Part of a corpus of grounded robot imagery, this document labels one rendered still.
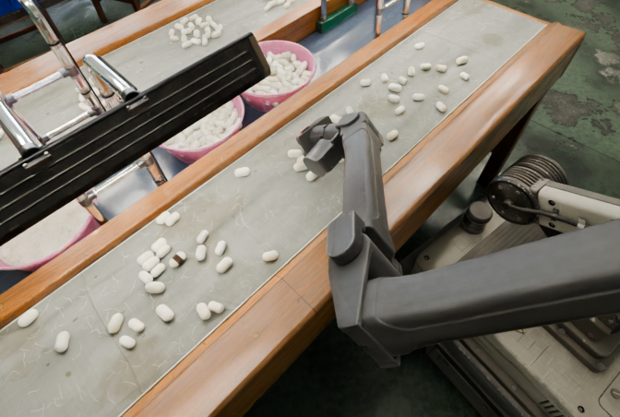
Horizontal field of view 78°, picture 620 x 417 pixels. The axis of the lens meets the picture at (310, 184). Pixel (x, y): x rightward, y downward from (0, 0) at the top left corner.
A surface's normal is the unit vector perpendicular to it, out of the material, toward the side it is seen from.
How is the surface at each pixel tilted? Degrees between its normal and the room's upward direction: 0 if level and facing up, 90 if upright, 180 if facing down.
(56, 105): 0
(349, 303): 42
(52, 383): 0
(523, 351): 0
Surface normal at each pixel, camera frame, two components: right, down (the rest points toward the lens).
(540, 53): -0.04, -0.59
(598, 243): -0.60, -0.73
